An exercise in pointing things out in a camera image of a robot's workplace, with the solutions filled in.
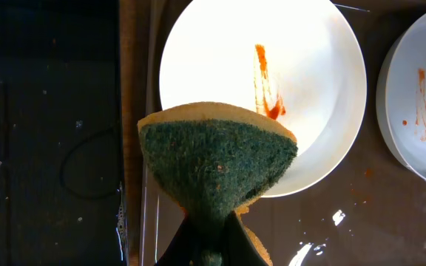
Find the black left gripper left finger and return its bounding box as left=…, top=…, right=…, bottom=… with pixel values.
left=155, top=216, right=202, bottom=266

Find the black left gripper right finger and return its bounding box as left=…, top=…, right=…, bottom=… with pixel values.
left=222, top=212, right=267, bottom=266

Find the yellow green scrub sponge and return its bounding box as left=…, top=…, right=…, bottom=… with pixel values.
left=138, top=102, right=298, bottom=265

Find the cream plate with ketchup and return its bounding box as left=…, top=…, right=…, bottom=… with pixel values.
left=158, top=0, right=367, bottom=197

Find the white plate with ketchup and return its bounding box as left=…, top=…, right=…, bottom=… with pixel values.
left=376, top=13, right=426, bottom=180

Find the brown serving tray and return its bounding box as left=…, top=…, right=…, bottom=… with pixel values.
left=119, top=1, right=426, bottom=265

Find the black plastic sponge tray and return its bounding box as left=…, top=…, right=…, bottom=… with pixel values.
left=0, top=0, right=127, bottom=265

